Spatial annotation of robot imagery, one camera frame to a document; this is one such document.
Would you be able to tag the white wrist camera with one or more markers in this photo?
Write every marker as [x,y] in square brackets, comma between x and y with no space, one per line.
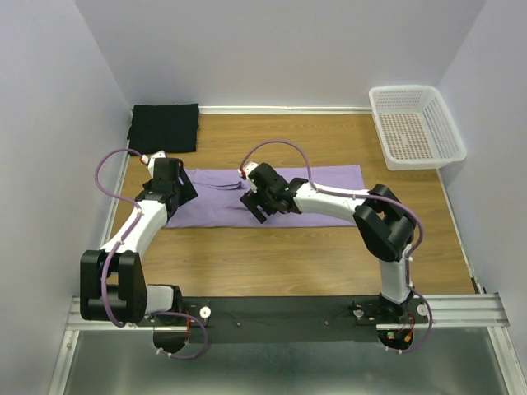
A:
[247,168]
[150,160]

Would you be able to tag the aluminium frame rail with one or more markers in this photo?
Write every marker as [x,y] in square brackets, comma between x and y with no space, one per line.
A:
[137,341]

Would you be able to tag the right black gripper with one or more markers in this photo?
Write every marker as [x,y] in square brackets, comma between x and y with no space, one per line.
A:
[251,199]

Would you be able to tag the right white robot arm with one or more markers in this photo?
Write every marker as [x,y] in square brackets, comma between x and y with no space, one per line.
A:
[389,230]

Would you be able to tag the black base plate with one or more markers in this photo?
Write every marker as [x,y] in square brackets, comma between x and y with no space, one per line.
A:
[288,319]

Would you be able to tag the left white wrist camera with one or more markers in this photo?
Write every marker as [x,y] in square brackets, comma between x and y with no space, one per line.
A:
[150,160]

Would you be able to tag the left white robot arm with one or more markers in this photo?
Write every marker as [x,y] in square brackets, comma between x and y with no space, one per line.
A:
[112,283]

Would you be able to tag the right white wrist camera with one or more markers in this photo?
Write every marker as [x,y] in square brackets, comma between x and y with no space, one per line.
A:
[247,168]

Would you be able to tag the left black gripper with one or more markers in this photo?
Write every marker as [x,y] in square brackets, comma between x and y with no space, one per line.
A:
[188,191]

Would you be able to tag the purple t shirt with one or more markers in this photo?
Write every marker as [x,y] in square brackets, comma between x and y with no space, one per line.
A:
[219,192]

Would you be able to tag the white plastic basket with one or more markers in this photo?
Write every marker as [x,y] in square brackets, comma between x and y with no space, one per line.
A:
[415,128]

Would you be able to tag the folded black t shirt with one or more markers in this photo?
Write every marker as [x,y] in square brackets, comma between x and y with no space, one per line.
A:
[169,128]

